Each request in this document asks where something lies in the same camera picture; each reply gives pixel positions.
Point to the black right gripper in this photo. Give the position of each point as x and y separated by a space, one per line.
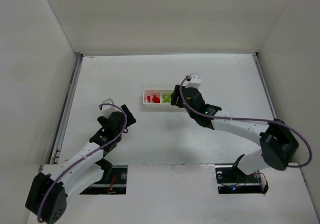
178 97

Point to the red round lego piece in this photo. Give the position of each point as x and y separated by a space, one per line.
156 99

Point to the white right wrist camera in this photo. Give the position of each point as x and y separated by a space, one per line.
194 81

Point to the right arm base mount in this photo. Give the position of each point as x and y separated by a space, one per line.
231 180

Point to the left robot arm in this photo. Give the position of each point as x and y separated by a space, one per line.
50 193

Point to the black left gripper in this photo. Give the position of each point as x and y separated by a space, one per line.
124 116

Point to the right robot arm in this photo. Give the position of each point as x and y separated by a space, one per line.
277 144

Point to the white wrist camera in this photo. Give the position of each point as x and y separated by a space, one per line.
107 107
194 81

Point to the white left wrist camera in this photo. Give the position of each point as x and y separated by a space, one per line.
107 107

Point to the white three-compartment tray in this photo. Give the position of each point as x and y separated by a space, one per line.
159 106

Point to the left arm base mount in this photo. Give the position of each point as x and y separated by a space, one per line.
112 182

